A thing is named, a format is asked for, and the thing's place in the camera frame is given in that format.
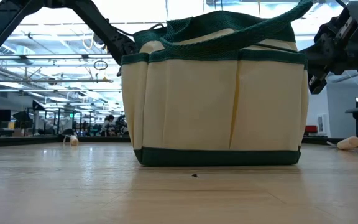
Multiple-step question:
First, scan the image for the hanging black cable loop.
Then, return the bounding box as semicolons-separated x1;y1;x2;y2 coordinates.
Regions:
93;59;109;72

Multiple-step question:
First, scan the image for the person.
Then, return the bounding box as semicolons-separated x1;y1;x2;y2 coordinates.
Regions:
100;114;117;138

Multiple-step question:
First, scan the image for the cream and green canvas bag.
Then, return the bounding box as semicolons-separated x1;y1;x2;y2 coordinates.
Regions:
121;0;313;167

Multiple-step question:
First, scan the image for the wooden-handled silver trowel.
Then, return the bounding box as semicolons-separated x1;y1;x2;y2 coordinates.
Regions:
326;135;358;151

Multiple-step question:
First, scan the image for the ceiling cable reel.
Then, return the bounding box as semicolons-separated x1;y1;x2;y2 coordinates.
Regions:
92;32;106;47

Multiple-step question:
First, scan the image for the wooden-handled garden fork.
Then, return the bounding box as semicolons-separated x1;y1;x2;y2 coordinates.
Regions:
62;134;80;147

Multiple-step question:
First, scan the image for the white wall poster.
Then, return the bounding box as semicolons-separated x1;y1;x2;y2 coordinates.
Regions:
317;113;326;135

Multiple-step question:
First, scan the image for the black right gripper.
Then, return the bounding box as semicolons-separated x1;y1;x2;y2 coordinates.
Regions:
301;12;358;95

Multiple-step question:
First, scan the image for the red box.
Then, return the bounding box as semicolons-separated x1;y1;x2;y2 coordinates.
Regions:
304;124;319;135

